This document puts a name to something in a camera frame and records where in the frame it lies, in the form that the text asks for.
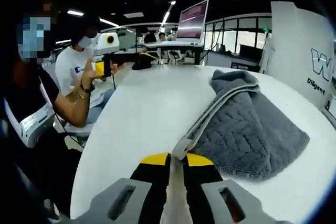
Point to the person's dark clothing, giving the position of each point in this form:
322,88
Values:
21,87

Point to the black framed glass partition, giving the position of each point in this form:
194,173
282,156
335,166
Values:
246,37

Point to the grey cabinet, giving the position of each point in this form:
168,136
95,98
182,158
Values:
220,61

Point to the white chest device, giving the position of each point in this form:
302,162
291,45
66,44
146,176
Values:
36,127

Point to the person's left hand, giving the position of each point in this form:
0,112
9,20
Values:
89,77

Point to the white laptop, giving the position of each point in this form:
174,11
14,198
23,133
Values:
191,22

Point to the ceiling light bar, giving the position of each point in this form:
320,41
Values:
109,22
168,12
75,12

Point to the black monitor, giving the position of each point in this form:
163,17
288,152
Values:
250,50

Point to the black rounded object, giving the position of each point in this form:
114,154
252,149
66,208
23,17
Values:
141,65

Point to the grey towel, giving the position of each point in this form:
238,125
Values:
249,134

